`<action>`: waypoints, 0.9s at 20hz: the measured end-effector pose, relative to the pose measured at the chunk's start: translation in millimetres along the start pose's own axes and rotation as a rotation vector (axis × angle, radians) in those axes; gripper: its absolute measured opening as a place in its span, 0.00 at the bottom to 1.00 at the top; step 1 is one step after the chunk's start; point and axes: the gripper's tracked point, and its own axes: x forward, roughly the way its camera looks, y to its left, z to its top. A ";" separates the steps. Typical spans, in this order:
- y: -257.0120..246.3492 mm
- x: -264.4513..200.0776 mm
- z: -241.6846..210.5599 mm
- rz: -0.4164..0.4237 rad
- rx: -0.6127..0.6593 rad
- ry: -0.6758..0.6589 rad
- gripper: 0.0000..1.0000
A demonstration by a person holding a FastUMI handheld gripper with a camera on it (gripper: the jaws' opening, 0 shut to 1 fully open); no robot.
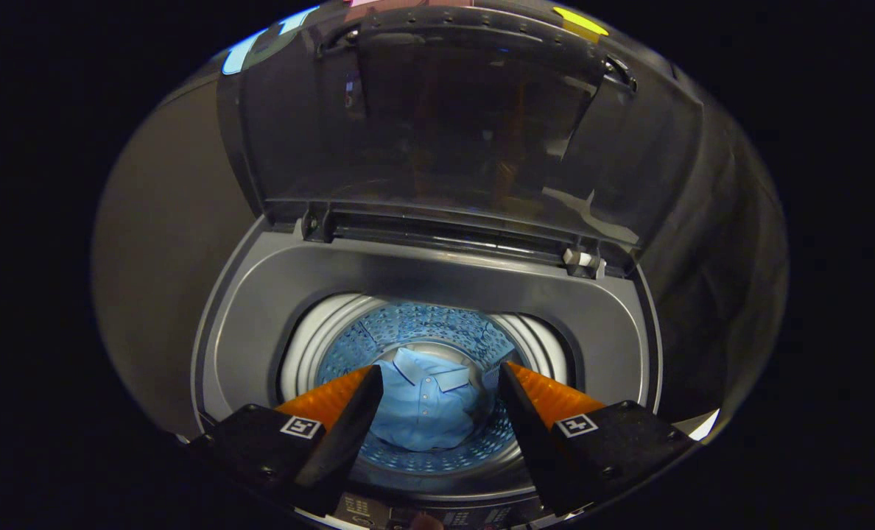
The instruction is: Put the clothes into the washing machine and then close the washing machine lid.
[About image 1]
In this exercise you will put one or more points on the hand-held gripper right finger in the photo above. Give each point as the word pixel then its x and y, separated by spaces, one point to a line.
pixel 533 442

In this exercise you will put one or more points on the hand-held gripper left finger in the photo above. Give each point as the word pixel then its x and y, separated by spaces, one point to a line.
pixel 349 442

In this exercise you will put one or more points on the light blue polo shirt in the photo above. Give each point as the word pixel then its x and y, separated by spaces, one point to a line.
pixel 426 405

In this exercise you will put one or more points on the grey washing machine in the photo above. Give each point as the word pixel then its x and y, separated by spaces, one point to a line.
pixel 445 276

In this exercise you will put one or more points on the dark glass washing machine lid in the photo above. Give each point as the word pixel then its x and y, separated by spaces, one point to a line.
pixel 445 110

